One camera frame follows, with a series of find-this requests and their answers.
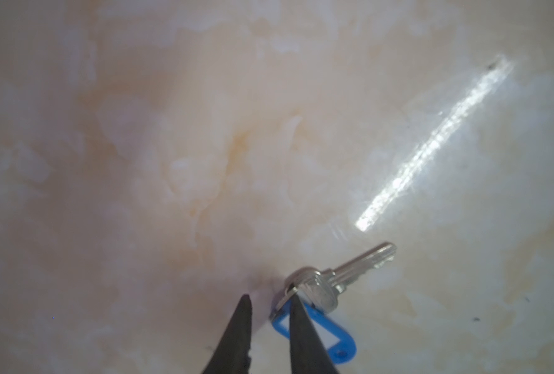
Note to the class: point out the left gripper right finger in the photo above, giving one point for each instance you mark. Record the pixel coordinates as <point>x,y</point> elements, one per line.
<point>307,353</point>

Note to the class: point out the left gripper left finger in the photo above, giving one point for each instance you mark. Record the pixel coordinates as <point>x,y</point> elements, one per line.
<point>232,352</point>

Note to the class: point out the blue tagged key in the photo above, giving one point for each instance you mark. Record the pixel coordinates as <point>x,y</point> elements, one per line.
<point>319,292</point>

